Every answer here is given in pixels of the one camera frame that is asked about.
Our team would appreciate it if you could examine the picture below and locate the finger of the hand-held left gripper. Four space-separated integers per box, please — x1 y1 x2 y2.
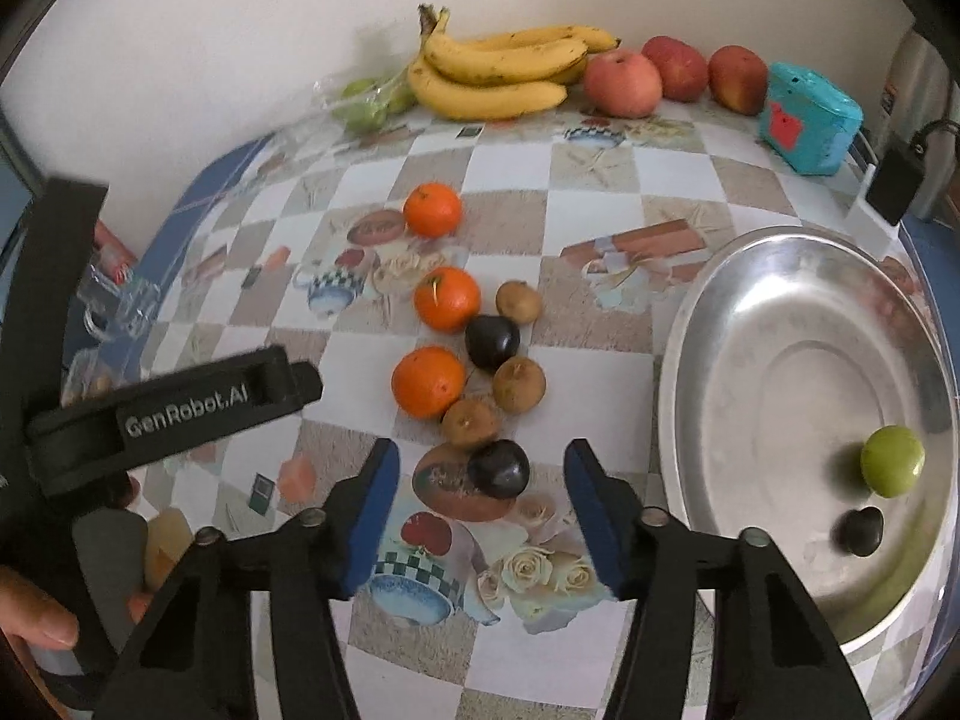
251 345 325 425

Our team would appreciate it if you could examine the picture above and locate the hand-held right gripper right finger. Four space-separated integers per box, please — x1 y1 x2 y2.
562 439 875 720

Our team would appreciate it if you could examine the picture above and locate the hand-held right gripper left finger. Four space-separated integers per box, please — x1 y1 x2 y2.
97 436 402 720

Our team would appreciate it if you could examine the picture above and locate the dark plum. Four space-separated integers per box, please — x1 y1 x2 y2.
834 508 887 557
466 439 530 500
464 314 521 371

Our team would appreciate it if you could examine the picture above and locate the brown round fruit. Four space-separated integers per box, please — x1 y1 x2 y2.
441 397 499 452
495 280 543 325
492 356 546 415

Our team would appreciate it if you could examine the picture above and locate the orange tangerine with stem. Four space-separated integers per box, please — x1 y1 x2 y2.
414 266 482 334

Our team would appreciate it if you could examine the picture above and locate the steel basin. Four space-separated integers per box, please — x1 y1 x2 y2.
658 226 947 650

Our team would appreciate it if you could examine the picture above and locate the green round fruit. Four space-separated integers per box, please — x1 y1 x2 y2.
860 425 926 498

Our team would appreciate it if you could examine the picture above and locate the person's left hand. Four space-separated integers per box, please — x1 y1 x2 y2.
0 566 80 650

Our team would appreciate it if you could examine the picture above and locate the clear glass mug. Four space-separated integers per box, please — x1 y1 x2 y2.
75 259 162 350

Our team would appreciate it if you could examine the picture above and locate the checkered printed tablecloth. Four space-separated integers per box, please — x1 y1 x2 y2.
45 101 960 720

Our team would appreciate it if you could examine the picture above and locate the bag of green fruit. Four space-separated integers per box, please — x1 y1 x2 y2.
313 67 421 137

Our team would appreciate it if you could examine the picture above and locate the yellow banana bunch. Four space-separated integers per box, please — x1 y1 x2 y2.
407 4 622 121

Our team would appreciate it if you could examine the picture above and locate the white power socket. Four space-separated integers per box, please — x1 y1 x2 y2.
846 169 901 245

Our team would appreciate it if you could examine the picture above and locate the pink apple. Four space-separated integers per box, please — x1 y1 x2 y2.
583 49 664 119

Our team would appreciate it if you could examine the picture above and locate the teal plastic box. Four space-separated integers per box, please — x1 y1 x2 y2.
756 61 863 177

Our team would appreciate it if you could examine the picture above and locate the red apple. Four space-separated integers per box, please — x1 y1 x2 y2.
707 45 770 116
641 35 710 103

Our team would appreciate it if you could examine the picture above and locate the steel electric kettle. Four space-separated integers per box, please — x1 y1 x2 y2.
877 26 960 218

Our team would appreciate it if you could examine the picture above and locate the black cable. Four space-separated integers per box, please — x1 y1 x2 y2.
911 118 960 160

